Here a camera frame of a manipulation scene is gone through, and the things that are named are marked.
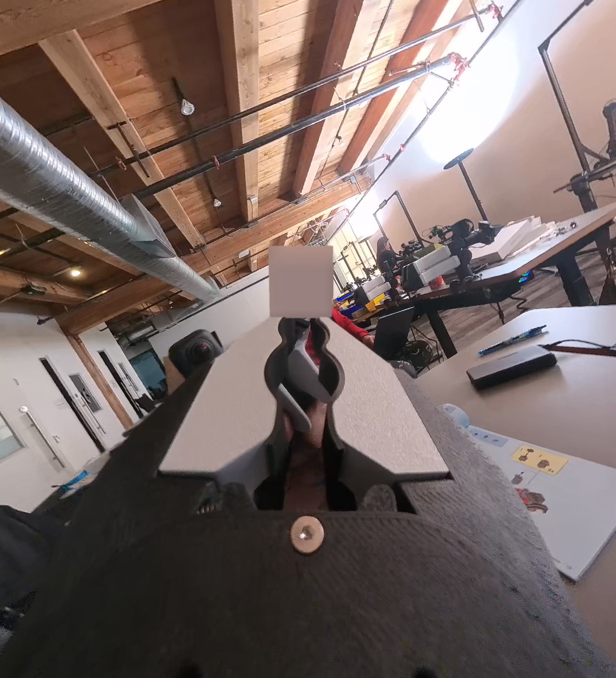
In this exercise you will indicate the long white work table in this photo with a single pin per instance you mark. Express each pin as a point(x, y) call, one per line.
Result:
point(583, 233)

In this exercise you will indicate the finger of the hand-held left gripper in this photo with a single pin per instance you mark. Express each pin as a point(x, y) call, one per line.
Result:
point(293, 408)
point(310, 368)

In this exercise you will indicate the slim black power bank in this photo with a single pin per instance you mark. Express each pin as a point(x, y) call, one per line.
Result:
point(514, 365)

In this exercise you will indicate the white rectangular device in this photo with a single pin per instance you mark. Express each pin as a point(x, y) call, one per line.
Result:
point(435, 267)

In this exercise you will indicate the black metal frame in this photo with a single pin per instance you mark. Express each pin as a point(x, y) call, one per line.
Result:
point(562, 106)

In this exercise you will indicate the person's left hand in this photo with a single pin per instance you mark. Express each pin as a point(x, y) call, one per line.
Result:
point(308, 461)

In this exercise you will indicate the silver spiral air duct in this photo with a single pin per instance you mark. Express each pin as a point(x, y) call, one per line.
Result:
point(48, 180)

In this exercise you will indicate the thin black ceiling pipe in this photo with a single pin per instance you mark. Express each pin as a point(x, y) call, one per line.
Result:
point(286, 94)

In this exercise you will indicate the blue green pen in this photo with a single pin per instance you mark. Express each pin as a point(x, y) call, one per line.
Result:
point(511, 341)

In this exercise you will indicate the white flat box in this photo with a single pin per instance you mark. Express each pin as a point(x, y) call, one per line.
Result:
point(514, 238)

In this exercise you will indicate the black floor lamp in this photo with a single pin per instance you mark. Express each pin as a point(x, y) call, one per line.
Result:
point(464, 154)

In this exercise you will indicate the black laptop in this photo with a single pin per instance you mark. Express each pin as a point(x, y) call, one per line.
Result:
point(395, 333)

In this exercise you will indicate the grey desk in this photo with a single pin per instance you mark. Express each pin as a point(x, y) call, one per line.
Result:
point(551, 413)

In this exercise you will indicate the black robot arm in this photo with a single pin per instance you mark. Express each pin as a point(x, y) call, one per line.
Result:
point(466, 243)

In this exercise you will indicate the thick black ceiling pipe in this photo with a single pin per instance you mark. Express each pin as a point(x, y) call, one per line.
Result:
point(286, 133)

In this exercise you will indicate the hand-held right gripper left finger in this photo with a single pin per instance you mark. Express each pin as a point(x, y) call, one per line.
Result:
point(218, 418)

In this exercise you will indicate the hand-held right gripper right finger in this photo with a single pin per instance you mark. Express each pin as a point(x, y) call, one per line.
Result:
point(387, 423)

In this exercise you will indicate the hanging ceiling lamp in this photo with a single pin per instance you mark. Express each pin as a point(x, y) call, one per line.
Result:
point(187, 107)

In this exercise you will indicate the building instruction booklet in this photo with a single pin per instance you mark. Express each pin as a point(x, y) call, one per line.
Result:
point(578, 508)

